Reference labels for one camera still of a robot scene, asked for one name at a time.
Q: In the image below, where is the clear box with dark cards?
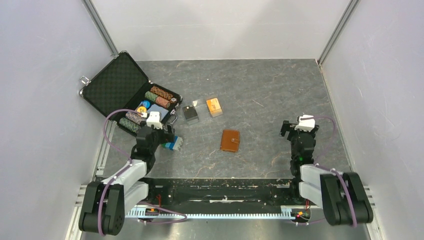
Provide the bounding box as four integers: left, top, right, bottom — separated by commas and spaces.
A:
182, 105, 200, 125

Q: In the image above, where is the brown leather card holder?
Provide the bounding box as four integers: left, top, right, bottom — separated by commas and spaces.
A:
220, 129, 240, 153

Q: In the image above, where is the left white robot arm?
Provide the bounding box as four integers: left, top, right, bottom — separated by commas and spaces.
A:
78, 124, 176, 236

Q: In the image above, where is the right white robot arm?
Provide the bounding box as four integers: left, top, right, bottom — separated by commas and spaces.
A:
279, 115, 374, 228

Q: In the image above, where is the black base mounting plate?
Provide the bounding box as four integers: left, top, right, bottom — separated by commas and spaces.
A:
139, 177, 307, 206

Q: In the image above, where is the black aluminium poker chip case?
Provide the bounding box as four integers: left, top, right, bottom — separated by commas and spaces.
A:
79, 51, 183, 136

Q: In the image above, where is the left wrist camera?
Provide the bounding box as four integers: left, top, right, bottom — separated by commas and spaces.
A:
146, 111, 163, 130

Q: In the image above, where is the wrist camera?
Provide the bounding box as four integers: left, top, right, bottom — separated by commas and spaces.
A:
294, 114, 316, 132
146, 111, 163, 130

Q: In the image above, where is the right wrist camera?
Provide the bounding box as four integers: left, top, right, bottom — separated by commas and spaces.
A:
294, 114, 316, 132

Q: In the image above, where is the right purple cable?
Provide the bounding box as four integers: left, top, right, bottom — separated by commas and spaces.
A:
291, 115, 359, 229

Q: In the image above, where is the purple cable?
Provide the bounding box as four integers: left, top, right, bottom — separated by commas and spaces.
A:
97, 108, 188, 238
291, 115, 359, 229

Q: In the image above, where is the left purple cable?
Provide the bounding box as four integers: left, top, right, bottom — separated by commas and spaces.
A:
97, 108, 188, 238

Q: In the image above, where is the white slotted cable duct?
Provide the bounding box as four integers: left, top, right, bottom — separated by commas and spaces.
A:
125, 207, 305, 220

